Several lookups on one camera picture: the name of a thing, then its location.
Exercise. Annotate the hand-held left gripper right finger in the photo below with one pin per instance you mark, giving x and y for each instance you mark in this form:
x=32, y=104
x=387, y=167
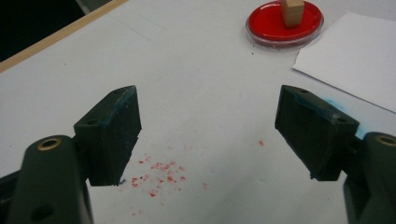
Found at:
x=314, y=137

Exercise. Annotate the white paper sheet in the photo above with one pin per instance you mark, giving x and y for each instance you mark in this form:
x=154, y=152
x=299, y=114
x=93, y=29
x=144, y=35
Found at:
x=351, y=59

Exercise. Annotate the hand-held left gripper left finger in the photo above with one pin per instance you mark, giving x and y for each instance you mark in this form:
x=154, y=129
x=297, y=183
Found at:
x=109, y=140

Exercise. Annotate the wooden stamp block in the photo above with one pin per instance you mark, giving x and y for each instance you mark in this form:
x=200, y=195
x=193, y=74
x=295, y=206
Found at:
x=292, y=14

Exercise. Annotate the round red ink pad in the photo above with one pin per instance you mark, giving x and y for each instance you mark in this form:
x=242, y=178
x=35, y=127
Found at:
x=267, y=26

